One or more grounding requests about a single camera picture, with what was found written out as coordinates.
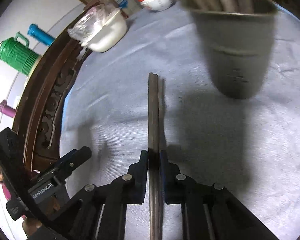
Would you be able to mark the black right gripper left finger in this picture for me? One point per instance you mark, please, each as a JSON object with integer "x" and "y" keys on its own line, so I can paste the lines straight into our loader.
{"x": 99, "y": 212}

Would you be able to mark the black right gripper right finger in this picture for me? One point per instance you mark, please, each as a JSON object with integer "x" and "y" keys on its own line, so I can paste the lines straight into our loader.
{"x": 209, "y": 212}

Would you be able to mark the dark chopstick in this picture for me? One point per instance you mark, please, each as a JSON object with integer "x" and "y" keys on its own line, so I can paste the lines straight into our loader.
{"x": 155, "y": 196}

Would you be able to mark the person's left hand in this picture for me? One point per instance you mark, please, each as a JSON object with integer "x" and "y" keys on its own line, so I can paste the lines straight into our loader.
{"x": 31, "y": 225}

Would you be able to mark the dark carved wooden table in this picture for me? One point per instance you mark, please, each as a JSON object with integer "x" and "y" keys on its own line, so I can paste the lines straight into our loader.
{"x": 37, "y": 122}

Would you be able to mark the grey table cloth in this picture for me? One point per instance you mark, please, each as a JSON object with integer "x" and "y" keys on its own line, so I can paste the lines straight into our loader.
{"x": 252, "y": 147}

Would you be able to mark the purple thermos bottle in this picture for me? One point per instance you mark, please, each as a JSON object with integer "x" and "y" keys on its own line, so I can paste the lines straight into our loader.
{"x": 6, "y": 109}

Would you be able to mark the green thermos flask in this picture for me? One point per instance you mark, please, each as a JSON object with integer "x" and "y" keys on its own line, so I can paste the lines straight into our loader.
{"x": 16, "y": 53}

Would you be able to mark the blue thermos flask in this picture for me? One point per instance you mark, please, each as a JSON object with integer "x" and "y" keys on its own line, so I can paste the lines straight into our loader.
{"x": 40, "y": 35}

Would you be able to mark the grey metal utensil cup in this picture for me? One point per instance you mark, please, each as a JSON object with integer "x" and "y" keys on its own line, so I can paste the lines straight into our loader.
{"x": 236, "y": 47}

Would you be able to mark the white pot with plastic bag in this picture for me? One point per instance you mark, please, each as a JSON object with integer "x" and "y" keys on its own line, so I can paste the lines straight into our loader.
{"x": 100, "y": 28}

